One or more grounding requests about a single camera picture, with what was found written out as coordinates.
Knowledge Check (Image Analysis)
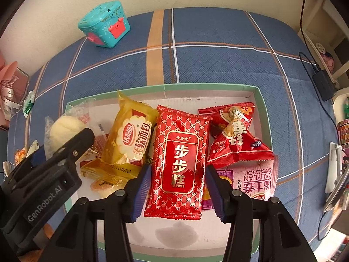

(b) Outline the clear acrylic box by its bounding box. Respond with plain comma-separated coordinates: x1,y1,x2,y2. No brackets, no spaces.
5,69,30,107

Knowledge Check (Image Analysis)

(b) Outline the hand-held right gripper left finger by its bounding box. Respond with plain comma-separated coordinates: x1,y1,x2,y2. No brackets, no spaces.
39,166,152,262

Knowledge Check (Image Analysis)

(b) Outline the white shelf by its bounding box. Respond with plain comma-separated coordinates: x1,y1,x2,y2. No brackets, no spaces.
297,0,349,90

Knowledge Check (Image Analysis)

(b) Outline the pink and purple roll packet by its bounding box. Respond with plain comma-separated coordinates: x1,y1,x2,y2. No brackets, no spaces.
202,155,279,210

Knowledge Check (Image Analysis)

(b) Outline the teal toy box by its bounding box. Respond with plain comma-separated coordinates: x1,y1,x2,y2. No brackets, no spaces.
78,0,131,48

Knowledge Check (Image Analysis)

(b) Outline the blue plaid tablecloth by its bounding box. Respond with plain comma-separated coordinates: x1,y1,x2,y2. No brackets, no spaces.
5,8,347,252

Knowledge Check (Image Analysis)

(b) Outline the patterned cup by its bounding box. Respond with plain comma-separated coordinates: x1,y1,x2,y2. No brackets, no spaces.
337,119,349,145

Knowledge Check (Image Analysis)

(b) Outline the yellow soft bread packet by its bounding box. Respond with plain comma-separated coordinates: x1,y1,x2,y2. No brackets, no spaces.
102,90,159,175

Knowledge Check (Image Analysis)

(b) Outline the black power adapter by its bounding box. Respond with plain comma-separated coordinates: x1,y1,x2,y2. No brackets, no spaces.
312,69,335,102

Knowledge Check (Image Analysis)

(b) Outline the small green candy packet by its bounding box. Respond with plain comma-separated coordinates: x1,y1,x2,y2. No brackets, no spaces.
23,91,36,118

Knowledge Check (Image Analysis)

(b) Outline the orange cracker packet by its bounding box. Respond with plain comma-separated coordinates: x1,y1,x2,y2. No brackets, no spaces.
14,147,29,165

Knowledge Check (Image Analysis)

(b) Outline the pink floral item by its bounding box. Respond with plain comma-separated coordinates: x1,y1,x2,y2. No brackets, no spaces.
320,52,336,73

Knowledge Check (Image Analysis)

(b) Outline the pink flower bouquet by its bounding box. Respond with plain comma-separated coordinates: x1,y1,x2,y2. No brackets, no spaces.
0,50,24,110

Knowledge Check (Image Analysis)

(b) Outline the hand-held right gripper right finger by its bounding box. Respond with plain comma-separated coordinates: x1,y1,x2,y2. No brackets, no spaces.
205,165,318,262

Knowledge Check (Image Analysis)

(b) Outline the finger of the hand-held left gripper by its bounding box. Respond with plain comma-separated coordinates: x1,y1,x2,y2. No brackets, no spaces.
4,145,55,185
44,128,95,170

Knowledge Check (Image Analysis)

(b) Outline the bun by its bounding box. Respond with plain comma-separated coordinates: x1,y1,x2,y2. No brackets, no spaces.
44,105,94,159

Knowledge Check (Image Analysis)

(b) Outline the black cable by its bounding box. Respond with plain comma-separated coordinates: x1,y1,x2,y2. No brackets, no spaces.
298,0,319,71

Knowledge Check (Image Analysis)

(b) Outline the red patterned cake packet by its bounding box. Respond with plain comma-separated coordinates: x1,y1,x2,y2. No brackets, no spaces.
144,104,213,221

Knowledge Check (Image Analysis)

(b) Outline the white plastic device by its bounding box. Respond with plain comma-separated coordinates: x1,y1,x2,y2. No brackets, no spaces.
324,141,349,210

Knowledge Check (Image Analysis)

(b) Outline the golden snack packet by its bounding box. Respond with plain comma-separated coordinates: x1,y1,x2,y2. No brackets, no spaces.
80,160,128,199

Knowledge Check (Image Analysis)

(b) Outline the white box with green rim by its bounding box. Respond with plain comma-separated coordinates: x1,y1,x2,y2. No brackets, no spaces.
64,84,274,262

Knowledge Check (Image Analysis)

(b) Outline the red heart snack packet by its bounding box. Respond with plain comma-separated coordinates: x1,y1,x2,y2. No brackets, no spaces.
198,102,274,167

